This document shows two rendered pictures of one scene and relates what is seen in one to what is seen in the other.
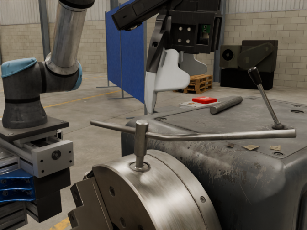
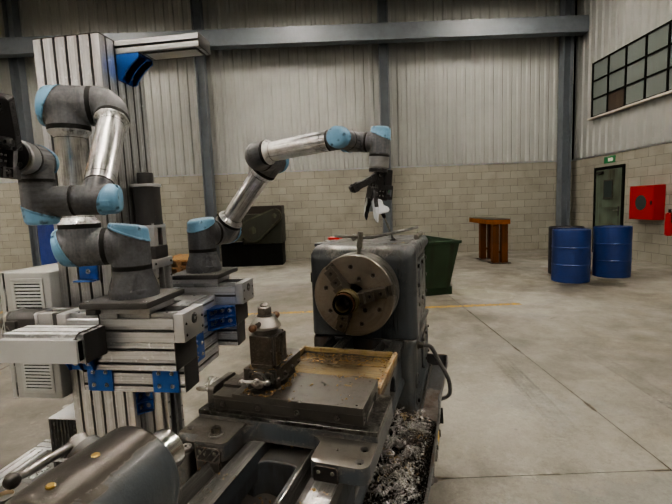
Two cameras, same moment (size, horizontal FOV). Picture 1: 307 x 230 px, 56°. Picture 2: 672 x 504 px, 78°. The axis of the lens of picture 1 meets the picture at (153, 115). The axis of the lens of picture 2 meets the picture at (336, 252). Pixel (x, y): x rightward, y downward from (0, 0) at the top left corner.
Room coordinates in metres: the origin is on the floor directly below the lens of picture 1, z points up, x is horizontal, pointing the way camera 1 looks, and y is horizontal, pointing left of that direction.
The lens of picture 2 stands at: (-0.82, 0.95, 1.42)
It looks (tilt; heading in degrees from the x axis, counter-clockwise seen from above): 6 degrees down; 327
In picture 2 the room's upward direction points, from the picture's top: 2 degrees counter-clockwise
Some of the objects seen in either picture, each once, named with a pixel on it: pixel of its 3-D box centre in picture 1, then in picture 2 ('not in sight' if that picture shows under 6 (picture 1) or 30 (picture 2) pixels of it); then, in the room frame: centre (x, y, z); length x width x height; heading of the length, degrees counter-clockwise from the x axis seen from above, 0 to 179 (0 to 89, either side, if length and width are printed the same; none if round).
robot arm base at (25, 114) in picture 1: (23, 109); (203, 259); (1.02, 0.47, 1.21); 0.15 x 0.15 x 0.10
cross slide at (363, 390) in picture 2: not in sight; (290, 393); (0.11, 0.51, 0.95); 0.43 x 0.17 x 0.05; 40
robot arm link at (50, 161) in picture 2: not in sight; (34, 161); (0.44, 1.01, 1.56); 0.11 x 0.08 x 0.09; 160
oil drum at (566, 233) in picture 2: not in sight; (570, 255); (2.94, -6.18, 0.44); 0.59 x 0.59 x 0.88
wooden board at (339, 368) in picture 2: not in sight; (336, 369); (0.31, 0.25, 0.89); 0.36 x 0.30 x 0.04; 40
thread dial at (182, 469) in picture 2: not in sight; (187, 465); (0.14, 0.77, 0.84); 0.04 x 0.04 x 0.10; 40
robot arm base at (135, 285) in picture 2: not in sight; (133, 279); (0.64, 0.79, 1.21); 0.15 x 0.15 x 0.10
